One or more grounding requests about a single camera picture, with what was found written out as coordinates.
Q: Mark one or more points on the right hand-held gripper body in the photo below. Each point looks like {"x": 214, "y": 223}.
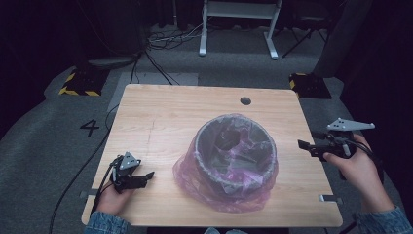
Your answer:
{"x": 341, "y": 139}

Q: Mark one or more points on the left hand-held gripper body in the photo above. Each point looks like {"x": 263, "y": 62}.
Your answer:
{"x": 125, "y": 169}

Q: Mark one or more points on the green plastic bin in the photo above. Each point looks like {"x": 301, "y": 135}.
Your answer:
{"x": 235, "y": 152}

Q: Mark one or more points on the pink plastic bag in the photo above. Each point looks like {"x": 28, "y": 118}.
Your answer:
{"x": 227, "y": 198}

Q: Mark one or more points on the person's left hand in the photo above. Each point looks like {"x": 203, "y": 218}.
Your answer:
{"x": 112, "y": 201}

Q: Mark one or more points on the person's right hand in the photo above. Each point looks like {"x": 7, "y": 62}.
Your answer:
{"x": 355, "y": 169}

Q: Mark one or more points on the dark round table grommet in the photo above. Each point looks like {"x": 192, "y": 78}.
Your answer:
{"x": 245, "y": 101}

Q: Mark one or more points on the person's lap in jeans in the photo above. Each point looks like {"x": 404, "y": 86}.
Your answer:
{"x": 224, "y": 231}

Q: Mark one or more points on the black tripod stand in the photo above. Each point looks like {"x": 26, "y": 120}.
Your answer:
{"x": 303, "y": 39}

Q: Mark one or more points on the grey flat stand base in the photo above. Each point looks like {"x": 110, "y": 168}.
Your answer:
{"x": 112, "y": 61}

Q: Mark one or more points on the grey table bracket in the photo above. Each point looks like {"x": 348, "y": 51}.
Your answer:
{"x": 329, "y": 199}
{"x": 88, "y": 194}

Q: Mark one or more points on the grey slanted post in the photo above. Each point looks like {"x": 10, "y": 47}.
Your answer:
{"x": 344, "y": 35}

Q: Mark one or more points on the white metal table frame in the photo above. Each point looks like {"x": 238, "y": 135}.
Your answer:
{"x": 240, "y": 9}

